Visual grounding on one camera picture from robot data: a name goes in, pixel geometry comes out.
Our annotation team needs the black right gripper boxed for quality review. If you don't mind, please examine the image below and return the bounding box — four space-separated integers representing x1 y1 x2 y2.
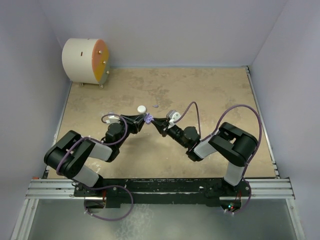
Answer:
151 117 189 148

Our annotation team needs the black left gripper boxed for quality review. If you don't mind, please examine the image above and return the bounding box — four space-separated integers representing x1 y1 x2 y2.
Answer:
116 113 146 148

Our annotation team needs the purple charging case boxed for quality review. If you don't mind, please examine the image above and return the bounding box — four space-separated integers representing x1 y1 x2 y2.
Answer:
144 113 153 125

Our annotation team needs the white charging case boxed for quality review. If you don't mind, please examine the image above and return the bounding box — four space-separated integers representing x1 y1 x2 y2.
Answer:
137 105 147 114

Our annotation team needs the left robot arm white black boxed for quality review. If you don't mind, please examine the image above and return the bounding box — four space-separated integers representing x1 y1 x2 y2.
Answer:
44 113 147 196

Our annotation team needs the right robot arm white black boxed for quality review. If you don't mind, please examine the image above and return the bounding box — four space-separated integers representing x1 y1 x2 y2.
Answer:
151 118 258 196

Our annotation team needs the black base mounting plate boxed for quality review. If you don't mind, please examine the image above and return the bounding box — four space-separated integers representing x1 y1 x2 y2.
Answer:
72 178 251 210

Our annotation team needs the white cylinder orange face fixture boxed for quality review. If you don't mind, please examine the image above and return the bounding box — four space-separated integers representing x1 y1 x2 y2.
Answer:
61 38 110 88

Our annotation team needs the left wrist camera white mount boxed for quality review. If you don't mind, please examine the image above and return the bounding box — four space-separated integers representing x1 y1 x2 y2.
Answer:
105 111 120 124

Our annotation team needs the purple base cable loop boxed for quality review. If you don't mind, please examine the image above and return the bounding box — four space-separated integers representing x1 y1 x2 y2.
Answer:
83 184 136 221

